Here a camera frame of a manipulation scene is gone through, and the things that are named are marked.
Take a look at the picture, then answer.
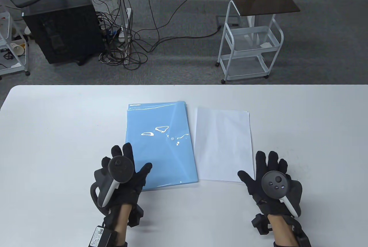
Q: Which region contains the black and white right controller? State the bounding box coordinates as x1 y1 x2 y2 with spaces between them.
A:
261 170 299 217

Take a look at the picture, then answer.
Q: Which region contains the black and white controller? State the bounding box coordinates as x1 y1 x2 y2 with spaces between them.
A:
261 170 299 217
91 156 135 216

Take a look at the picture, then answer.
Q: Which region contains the person's right hand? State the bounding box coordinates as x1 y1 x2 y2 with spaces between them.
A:
237 151 303 217

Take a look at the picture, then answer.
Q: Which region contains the black and white left controller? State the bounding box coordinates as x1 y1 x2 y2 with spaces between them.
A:
91 156 135 216

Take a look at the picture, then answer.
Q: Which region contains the paper cup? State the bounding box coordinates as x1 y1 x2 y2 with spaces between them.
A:
10 42 25 56

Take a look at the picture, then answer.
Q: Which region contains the white cart with brown top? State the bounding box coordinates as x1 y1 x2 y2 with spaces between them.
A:
217 0 301 84

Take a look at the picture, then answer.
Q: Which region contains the tangle of black cables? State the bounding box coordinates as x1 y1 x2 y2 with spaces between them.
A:
95 11 149 71

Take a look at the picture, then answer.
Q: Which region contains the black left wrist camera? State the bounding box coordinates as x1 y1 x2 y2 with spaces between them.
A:
128 205 144 227

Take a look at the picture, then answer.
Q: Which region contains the person's right forearm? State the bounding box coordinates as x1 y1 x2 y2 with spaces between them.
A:
267 214 298 247

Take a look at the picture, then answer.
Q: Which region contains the white paper sheet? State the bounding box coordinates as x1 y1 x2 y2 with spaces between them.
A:
195 107 255 183

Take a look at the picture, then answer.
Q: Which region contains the person's left hand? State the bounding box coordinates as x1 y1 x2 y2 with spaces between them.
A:
95 143 153 210

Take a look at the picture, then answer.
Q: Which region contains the small white rolling cart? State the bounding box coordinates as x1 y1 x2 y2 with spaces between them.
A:
0 5 31 81

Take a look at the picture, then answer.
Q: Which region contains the black right forearm pack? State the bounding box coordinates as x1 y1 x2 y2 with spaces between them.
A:
293 224 312 247

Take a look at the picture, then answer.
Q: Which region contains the black computer tower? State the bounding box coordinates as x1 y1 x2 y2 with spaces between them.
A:
22 0 106 65

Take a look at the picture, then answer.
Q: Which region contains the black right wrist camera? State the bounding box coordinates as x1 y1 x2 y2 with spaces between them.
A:
252 214 272 235

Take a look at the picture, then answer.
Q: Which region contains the person's left forearm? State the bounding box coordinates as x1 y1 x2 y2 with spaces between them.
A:
116 204 133 244

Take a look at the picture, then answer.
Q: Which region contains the black left forearm pack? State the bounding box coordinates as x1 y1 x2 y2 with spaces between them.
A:
89 224 127 247

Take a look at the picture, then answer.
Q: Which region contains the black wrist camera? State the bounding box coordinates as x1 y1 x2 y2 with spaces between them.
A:
252 214 272 235
128 205 144 227

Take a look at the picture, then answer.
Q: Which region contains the long black floor cable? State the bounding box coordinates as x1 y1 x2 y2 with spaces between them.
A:
134 0 225 53

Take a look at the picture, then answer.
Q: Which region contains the aluminium desk leg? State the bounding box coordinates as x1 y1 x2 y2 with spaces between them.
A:
109 0 133 65

